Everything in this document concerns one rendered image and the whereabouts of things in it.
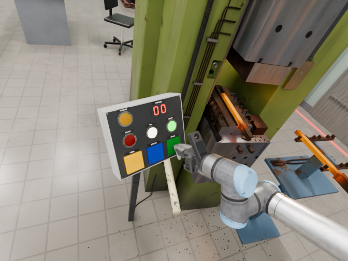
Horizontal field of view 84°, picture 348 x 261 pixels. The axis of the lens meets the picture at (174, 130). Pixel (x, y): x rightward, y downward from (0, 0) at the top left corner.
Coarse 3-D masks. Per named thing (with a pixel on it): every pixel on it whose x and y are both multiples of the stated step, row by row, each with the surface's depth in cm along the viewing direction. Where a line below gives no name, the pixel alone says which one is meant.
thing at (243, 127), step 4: (224, 96) 128; (228, 100) 125; (228, 104) 122; (232, 104) 123; (232, 108) 119; (236, 112) 117; (236, 116) 114; (240, 120) 112; (240, 124) 108; (244, 124) 109; (240, 128) 110; (244, 128) 106; (248, 128) 107; (244, 132) 107; (248, 132) 105; (244, 136) 106; (248, 136) 103; (252, 136) 103; (248, 140) 104
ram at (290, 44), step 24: (264, 0) 71; (288, 0) 67; (312, 0) 68; (336, 0) 70; (240, 24) 84; (264, 24) 71; (288, 24) 73; (312, 24) 75; (240, 48) 84; (264, 48) 78; (288, 48) 80; (312, 48) 83
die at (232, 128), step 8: (216, 88) 135; (224, 88) 139; (216, 96) 129; (232, 96) 133; (208, 104) 125; (216, 104) 124; (224, 104) 124; (216, 112) 118; (224, 112) 117; (232, 112) 117; (240, 112) 121; (216, 120) 114; (224, 120) 114; (232, 120) 113; (248, 120) 116; (224, 128) 110; (232, 128) 111
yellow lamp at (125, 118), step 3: (123, 114) 69; (126, 114) 70; (120, 117) 69; (123, 117) 69; (126, 117) 70; (129, 117) 71; (120, 120) 69; (123, 120) 70; (126, 120) 70; (129, 120) 71; (123, 123) 70; (126, 123) 71
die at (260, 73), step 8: (232, 48) 99; (232, 56) 99; (240, 56) 92; (232, 64) 99; (240, 64) 92; (248, 64) 87; (256, 64) 83; (264, 64) 84; (240, 72) 92; (248, 72) 87; (256, 72) 86; (264, 72) 87; (272, 72) 88; (280, 72) 89; (248, 80) 88; (256, 80) 89; (264, 80) 90; (272, 80) 91; (280, 80) 92
